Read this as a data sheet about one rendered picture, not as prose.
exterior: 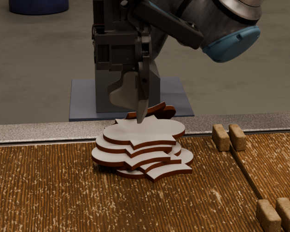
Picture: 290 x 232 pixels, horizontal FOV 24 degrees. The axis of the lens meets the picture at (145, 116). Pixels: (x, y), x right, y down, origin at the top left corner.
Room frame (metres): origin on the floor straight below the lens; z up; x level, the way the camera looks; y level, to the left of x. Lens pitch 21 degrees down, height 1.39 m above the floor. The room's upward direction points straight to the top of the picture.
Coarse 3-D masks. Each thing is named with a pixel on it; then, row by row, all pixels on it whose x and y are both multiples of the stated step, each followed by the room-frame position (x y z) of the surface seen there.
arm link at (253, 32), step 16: (192, 0) 1.39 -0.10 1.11; (208, 0) 1.36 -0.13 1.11; (224, 0) 1.33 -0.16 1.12; (240, 0) 1.33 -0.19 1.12; (256, 0) 1.33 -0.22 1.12; (192, 16) 1.37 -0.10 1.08; (208, 16) 1.35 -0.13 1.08; (224, 16) 1.33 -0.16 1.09; (240, 16) 1.32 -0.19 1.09; (256, 16) 1.34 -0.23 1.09; (208, 32) 1.34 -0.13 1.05; (224, 32) 1.33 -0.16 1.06; (240, 32) 1.32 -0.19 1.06; (256, 32) 1.34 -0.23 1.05; (208, 48) 1.34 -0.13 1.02; (224, 48) 1.32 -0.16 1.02; (240, 48) 1.36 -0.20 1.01
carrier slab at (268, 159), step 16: (256, 144) 1.04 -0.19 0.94; (272, 144) 1.04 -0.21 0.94; (288, 144) 1.04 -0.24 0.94; (240, 160) 0.97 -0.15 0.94; (256, 160) 0.97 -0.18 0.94; (272, 160) 0.97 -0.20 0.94; (288, 160) 0.97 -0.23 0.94; (256, 176) 0.91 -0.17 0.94; (272, 176) 0.91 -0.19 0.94; (288, 176) 0.91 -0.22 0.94; (256, 192) 0.88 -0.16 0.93; (272, 192) 0.86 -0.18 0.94; (288, 192) 0.86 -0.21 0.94
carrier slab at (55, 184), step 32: (0, 160) 0.97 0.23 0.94; (32, 160) 0.97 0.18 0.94; (64, 160) 0.97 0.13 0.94; (224, 160) 0.97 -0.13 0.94; (0, 192) 0.86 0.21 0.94; (32, 192) 0.86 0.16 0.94; (64, 192) 0.86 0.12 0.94; (96, 192) 0.86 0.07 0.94; (128, 192) 0.86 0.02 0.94; (160, 192) 0.86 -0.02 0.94; (192, 192) 0.86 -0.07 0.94; (224, 192) 0.86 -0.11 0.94; (0, 224) 0.77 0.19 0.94; (32, 224) 0.77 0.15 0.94; (64, 224) 0.77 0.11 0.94; (96, 224) 0.77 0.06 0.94; (128, 224) 0.77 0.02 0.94; (160, 224) 0.77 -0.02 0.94; (192, 224) 0.77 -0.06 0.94; (224, 224) 0.77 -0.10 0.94; (256, 224) 0.77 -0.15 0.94
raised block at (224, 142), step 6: (216, 126) 1.05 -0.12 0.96; (222, 126) 1.05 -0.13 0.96; (216, 132) 1.03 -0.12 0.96; (222, 132) 1.02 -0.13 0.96; (216, 138) 1.02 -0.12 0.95; (222, 138) 1.00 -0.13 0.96; (228, 138) 1.01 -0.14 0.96; (216, 144) 1.02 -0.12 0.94; (222, 144) 1.00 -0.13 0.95; (228, 144) 1.00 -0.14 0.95; (222, 150) 1.00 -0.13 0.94; (228, 150) 1.00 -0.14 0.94
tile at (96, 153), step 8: (96, 152) 0.95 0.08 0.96; (104, 152) 0.95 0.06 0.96; (152, 152) 0.95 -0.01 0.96; (160, 152) 0.95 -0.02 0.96; (168, 152) 0.96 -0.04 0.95; (96, 160) 0.92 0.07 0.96; (104, 160) 0.92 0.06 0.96; (112, 160) 0.92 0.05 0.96; (120, 160) 0.92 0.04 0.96; (128, 160) 0.92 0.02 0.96; (136, 160) 0.92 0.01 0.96; (144, 160) 0.92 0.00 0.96; (152, 160) 0.93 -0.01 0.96; (160, 160) 0.93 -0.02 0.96; (168, 160) 0.93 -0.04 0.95
